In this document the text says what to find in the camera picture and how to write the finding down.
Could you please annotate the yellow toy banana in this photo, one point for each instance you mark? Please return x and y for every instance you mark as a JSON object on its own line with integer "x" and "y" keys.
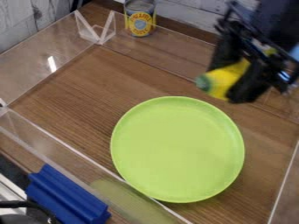
{"x": 216, "y": 81}

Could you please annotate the blue plastic clamp block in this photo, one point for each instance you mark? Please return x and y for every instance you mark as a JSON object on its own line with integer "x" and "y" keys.
{"x": 72, "y": 204}

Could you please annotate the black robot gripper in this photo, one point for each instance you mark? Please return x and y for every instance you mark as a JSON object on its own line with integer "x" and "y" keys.
{"x": 264, "y": 36}

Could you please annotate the yellow labelled tin can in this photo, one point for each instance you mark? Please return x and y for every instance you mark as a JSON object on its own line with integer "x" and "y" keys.
{"x": 140, "y": 17}

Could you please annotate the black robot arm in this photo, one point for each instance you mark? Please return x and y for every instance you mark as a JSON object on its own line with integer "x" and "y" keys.
{"x": 263, "y": 36}

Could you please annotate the clear acrylic corner bracket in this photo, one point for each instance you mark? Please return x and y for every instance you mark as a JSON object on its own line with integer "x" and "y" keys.
{"x": 95, "y": 33}

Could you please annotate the clear acrylic barrier wall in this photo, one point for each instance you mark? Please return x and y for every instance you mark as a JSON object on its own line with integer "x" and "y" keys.
{"x": 67, "y": 88}

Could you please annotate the green round plate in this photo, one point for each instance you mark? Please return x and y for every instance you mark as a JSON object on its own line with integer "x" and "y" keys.
{"x": 177, "y": 149}

